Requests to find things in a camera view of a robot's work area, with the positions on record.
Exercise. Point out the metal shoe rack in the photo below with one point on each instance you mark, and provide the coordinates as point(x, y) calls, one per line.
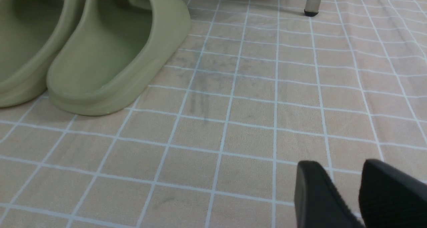
point(312, 8)

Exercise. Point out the green left foam slipper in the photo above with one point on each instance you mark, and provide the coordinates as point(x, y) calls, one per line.
point(32, 33)

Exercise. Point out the green foam slipper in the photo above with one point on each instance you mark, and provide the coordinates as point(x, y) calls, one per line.
point(114, 53)
point(32, 33)

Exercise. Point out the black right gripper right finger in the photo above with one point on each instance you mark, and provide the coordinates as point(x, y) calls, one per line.
point(389, 198)

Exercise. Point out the green right foam slipper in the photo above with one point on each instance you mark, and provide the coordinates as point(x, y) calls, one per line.
point(114, 53)

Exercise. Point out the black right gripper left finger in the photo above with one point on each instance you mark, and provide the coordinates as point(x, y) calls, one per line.
point(318, 204)

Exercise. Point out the checkered beige floor mat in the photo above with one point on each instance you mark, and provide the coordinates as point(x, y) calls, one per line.
point(214, 140)

